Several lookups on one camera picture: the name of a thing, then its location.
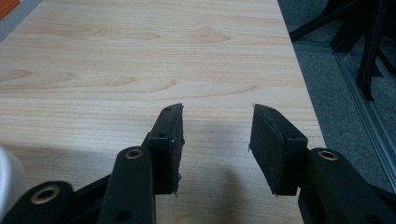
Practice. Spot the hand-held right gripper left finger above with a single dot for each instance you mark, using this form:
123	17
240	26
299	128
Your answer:
166	149

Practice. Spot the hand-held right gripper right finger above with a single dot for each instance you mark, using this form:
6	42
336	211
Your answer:
274	155

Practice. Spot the black metal stand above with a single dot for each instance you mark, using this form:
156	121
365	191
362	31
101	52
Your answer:
371	46

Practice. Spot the white rounded object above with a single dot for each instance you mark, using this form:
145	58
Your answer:
11	180

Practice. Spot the grey aluminium floor rail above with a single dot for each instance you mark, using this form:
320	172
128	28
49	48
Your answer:
368	115

